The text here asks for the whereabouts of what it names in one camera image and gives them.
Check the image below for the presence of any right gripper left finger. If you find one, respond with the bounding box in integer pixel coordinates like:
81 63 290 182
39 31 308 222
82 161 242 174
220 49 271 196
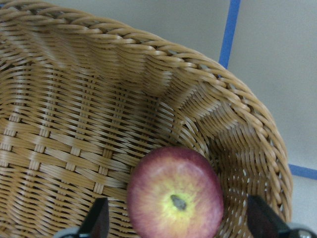
78 198 109 238

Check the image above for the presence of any brown wicker basket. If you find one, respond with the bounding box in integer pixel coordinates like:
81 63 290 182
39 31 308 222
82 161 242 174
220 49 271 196
0 0 293 238

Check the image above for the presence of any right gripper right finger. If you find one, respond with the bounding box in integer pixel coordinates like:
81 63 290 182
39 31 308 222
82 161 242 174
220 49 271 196
247 195 290 238

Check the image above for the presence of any red yellow apple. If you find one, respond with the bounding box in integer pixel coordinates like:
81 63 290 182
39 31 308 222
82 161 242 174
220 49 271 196
127 147 224 238

